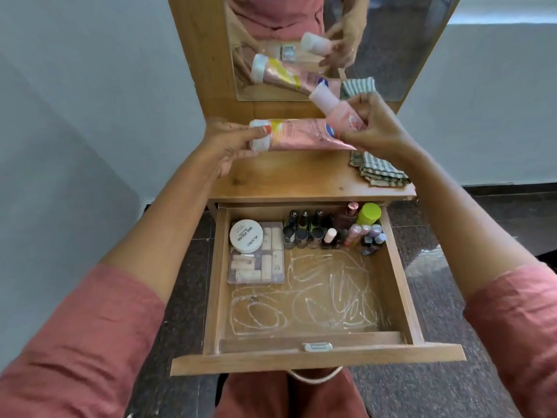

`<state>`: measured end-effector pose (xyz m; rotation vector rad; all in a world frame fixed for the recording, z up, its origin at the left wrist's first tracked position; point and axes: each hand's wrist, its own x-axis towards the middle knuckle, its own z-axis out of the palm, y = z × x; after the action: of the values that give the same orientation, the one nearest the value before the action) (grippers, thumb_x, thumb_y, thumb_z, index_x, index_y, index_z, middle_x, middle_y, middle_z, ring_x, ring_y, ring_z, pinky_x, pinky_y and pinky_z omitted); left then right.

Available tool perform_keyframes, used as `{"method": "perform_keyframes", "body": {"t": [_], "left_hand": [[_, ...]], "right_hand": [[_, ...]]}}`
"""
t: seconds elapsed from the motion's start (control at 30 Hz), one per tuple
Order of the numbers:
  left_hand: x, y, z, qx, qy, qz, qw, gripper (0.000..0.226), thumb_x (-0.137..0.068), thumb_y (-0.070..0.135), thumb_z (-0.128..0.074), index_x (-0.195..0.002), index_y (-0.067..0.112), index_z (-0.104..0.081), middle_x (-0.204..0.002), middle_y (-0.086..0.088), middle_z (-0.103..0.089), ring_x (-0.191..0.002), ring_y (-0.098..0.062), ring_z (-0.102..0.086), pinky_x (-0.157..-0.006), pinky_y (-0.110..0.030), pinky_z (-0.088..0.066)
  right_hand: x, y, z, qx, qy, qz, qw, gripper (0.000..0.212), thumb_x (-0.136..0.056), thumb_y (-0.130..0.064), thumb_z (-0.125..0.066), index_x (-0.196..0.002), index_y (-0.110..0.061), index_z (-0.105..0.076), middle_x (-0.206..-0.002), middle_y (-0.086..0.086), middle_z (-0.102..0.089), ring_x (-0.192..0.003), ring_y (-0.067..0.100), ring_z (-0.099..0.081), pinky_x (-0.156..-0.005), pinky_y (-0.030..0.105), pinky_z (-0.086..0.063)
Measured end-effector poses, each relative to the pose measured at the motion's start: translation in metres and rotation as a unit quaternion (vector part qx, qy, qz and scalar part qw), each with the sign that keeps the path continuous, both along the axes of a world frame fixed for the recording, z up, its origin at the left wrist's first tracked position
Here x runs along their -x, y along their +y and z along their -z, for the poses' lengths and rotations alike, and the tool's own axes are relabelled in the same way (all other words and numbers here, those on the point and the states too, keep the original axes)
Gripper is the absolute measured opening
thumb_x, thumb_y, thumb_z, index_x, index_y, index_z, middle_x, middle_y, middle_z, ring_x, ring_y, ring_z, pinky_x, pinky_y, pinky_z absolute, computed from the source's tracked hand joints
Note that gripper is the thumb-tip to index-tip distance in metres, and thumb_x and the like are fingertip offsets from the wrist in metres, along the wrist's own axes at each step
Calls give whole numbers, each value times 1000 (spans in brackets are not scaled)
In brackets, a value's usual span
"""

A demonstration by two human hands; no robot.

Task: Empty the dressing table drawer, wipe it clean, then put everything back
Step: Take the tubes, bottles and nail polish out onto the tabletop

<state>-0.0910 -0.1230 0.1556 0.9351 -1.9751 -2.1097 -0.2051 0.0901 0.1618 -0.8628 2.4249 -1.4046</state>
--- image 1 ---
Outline person's pink sleeve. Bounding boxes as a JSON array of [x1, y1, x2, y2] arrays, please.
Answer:
[[0, 263, 166, 418], [463, 261, 557, 418]]

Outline cluster of small cosmetic bottles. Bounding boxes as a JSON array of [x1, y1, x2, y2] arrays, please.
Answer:
[[281, 208, 388, 257]]

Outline person's right pink sleeve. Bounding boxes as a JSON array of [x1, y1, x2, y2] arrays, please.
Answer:
[[463, 261, 557, 418]]

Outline person's right hand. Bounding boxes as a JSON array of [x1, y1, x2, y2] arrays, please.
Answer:
[[337, 92, 421, 164]]

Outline pink tube yellow print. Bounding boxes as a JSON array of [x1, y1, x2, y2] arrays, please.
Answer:
[[248, 118, 357, 153]]

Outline lime green bottle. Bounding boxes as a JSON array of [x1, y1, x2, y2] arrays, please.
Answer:
[[356, 202, 382, 227]]

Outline clear box of beige tubes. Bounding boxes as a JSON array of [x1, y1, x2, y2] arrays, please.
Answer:
[[227, 221, 286, 286]]

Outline wooden dressing table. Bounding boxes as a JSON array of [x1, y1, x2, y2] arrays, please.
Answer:
[[167, 0, 464, 222]]

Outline dressing table mirror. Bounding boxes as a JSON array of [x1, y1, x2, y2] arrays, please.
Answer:
[[222, 0, 463, 103]]

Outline white round jar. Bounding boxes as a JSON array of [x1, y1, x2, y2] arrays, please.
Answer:
[[229, 219, 264, 252]]

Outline person's legs pink trousers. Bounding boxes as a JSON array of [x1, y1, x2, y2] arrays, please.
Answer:
[[213, 367, 371, 418]]

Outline person's left pink sleeve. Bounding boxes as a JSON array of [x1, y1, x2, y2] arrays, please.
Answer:
[[0, 263, 166, 418]]

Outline person's left forearm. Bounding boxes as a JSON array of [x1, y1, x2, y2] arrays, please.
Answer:
[[100, 143, 227, 305]]

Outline wooden drawer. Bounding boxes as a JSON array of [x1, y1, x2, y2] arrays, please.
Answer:
[[170, 200, 467, 377]]

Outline person's right forearm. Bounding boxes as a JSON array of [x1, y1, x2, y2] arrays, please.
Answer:
[[398, 139, 542, 301]]

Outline pink tube white cap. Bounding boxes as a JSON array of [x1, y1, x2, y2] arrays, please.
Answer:
[[309, 82, 368, 135]]

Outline person's left hand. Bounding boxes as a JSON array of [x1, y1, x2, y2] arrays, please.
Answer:
[[198, 118, 273, 179]]

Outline black furniture base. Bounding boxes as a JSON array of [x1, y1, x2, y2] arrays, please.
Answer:
[[536, 250, 557, 275]]

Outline green striped cloth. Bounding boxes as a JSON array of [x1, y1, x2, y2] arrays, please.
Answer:
[[348, 150, 411, 188]]

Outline pink perfume bottle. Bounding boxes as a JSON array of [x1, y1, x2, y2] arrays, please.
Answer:
[[335, 201, 360, 231]]

